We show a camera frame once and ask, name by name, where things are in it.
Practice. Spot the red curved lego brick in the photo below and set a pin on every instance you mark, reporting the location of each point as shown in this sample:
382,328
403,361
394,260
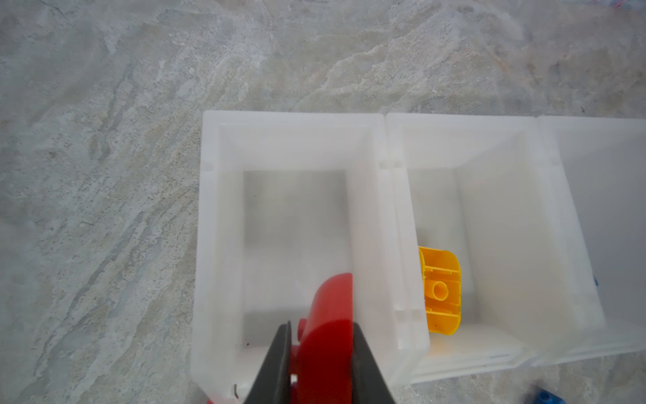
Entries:
321,361

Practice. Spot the yellow curved lego brick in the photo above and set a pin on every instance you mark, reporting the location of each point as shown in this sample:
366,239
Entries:
442,287

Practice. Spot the small blue lego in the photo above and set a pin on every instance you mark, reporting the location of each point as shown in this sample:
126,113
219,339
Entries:
541,396

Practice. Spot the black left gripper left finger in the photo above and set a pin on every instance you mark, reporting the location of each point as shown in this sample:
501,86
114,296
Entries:
273,381

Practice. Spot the white three-compartment bin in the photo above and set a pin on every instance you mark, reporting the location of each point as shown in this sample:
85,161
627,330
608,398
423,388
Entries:
475,243

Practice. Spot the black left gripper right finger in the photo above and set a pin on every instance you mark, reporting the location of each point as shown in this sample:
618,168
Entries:
368,384

